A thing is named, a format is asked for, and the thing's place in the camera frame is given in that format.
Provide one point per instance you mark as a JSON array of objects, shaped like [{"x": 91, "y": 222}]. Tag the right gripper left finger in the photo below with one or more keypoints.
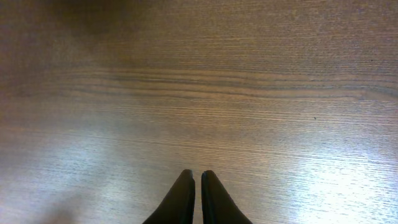
[{"x": 177, "y": 207}]

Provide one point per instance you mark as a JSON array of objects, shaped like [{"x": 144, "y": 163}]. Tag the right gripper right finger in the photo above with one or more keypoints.
[{"x": 217, "y": 205}]

